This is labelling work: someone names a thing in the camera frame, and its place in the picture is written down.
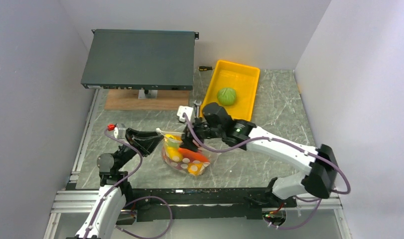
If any orange carrot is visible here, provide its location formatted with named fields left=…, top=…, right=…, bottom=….
left=178, top=147, right=210, bottom=163

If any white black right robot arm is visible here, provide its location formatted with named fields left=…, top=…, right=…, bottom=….
left=177, top=103, right=338, bottom=207

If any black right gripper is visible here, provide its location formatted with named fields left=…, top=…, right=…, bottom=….
left=179, top=117, right=223, bottom=152

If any metal server stand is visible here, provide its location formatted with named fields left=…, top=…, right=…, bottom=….
left=138, top=89, right=158, bottom=100

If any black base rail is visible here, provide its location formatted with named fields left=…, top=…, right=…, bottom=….
left=125, top=187, right=297, bottom=222

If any green cabbage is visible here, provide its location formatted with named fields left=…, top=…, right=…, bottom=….
left=217, top=87, right=237, bottom=106

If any wooden board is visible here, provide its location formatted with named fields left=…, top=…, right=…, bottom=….
left=104, top=90, right=191, bottom=111

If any yellow bell pepper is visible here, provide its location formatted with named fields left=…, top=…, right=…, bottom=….
left=187, top=163, right=206, bottom=176

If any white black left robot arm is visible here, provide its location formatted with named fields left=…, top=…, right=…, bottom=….
left=73, top=124, right=163, bottom=239

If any clear spotted zip top bag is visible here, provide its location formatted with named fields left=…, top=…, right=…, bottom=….
left=156, top=128, right=214, bottom=176

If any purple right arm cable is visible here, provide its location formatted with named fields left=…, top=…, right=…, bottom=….
left=183, top=113, right=352, bottom=231

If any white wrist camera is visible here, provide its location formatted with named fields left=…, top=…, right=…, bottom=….
left=107, top=123, right=127, bottom=139
left=176, top=106, right=194, bottom=123

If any dark green rack server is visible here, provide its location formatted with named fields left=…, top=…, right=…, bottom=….
left=81, top=29, right=199, bottom=91

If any aluminium frame rail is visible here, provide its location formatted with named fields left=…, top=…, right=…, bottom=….
left=43, top=187, right=354, bottom=239

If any silver wrench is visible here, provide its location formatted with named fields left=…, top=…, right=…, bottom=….
left=193, top=100, right=202, bottom=118

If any yellow plastic tray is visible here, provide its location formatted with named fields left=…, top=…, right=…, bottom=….
left=200, top=60, right=260, bottom=121

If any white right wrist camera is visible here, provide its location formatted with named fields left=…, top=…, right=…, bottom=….
left=176, top=106, right=194, bottom=123

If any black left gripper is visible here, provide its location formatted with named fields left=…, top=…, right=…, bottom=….
left=115, top=127, right=164, bottom=170

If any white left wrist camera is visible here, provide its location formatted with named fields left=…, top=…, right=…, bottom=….
left=107, top=123, right=127, bottom=139

